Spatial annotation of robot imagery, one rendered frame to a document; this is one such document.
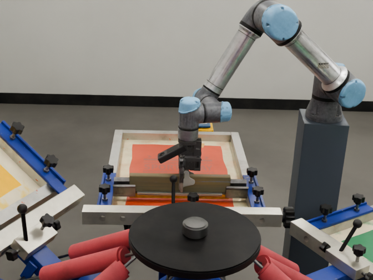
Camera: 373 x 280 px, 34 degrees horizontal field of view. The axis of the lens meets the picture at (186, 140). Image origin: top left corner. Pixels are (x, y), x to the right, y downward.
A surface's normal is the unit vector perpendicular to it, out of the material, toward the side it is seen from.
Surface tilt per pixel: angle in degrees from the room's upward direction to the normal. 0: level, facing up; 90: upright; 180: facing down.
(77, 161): 0
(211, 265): 0
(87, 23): 90
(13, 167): 32
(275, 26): 85
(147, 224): 0
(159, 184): 90
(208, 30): 90
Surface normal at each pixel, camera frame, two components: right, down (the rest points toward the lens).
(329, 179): -0.05, 0.39
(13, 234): 0.50, -0.67
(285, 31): 0.18, 0.31
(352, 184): 0.04, -0.92
